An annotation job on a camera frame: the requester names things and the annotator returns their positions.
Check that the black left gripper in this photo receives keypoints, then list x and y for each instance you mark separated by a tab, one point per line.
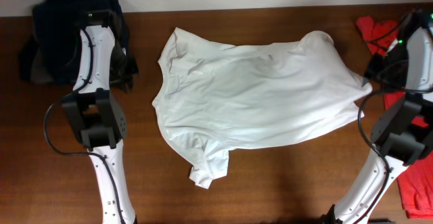
128	81

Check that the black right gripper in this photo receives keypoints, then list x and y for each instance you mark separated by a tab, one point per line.
371	72

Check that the white robot print t-shirt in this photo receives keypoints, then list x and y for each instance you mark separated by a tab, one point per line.
218	97

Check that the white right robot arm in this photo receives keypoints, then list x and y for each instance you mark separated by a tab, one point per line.
403	134

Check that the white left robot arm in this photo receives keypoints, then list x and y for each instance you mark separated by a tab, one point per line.
96	118

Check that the folded navy blue garment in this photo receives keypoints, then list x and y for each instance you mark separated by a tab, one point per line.
56	32

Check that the folded grey garment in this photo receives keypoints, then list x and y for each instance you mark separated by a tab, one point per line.
38	74

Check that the folded black garment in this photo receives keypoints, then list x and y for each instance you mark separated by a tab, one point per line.
26	58

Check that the red t-shirt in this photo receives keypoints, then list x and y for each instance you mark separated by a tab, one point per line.
415	184

